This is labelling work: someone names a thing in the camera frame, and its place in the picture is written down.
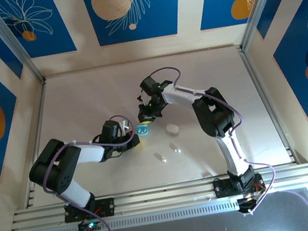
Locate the light blue charging case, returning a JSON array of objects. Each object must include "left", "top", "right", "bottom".
[{"left": 135, "top": 123, "right": 150, "bottom": 137}]

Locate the white oval plastic piece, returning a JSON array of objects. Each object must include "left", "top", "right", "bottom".
[{"left": 165, "top": 122, "right": 180, "bottom": 136}]

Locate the blue panel beige circle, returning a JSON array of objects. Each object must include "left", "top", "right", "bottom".
[{"left": 81, "top": 0, "right": 188, "bottom": 48}]

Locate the blue panel small orange circle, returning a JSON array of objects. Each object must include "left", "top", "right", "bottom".
[{"left": 0, "top": 0, "right": 78, "bottom": 63}]

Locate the blue panel dark flower outline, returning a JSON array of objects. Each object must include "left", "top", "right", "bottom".
[{"left": 265, "top": 0, "right": 308, "bottom": 138}]

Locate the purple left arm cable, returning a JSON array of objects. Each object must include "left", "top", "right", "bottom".
[{"left": 35, "top": 112, "right": 150, "bottom": 231}]

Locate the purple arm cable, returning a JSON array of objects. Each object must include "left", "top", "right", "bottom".
[
  {"left": 147, "top": 53, "right": 282, "bottom": 226},
  {"left": 35, "top": 112, "right": 150, "bottom": 231}
]

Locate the white wireless earbud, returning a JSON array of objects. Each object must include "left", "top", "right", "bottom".
[{"left": 153, "top": 151, "right": 168, "bottom": 165}]

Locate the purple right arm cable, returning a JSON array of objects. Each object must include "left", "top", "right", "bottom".
[{"left": 147, "top": 53, "right": 282, "bottom": 226}]

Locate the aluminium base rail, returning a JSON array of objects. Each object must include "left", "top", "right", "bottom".
[{"left": 7, "top": 161, "right": 308, "bottom": 231}]

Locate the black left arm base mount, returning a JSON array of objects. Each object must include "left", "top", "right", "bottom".
[{"left": 62, "top": 197, "right": 117, "bottom": 224}]

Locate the aluminium table side rail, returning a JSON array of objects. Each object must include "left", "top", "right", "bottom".
[
  {"left": 238, "top": 42, "right": 298, "bottom": 170},
  {"left": 9, "top": 79, "right": 64, "bottom": 209}
]

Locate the slotted grey cable duct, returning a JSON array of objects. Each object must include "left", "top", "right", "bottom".
[{"left": 23, "top": 199, "right": 242, "bottom": 231}]

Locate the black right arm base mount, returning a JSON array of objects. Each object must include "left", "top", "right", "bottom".
[{"left": 212, "top": 172, "right": 266, "bottom": 199}]

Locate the aluminium frame post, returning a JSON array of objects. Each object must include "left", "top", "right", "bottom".
[
  {"left": 0, "top": 0, "right": 46, "bottom": 88},
  {"left": 234, "top": 0, "right": 290, "bottom": 52}
]

